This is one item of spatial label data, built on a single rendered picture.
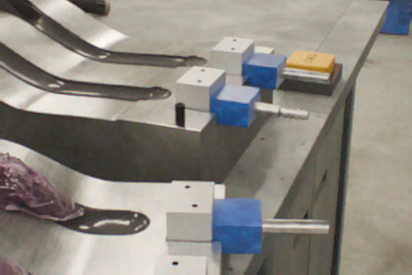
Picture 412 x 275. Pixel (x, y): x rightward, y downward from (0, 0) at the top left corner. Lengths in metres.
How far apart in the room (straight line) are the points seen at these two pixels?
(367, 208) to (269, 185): 1.56
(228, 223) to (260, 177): 0.21
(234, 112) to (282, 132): 0.18
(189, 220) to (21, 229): 0.13
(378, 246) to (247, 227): 1.58
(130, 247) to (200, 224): 0.06
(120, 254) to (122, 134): 0.18
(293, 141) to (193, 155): 0.21
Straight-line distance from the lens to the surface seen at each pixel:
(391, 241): 2.18
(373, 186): 2.46
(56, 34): 0.94
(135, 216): 0.62
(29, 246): 0.57
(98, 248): 0.58
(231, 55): 0.81
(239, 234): 0.58
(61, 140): 0.76
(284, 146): 0.86
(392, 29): 4.04
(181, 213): 0.57
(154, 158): 0.72
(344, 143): 1.56
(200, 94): 0.72
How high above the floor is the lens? 1.18
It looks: 24 degrees down
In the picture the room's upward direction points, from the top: straight up
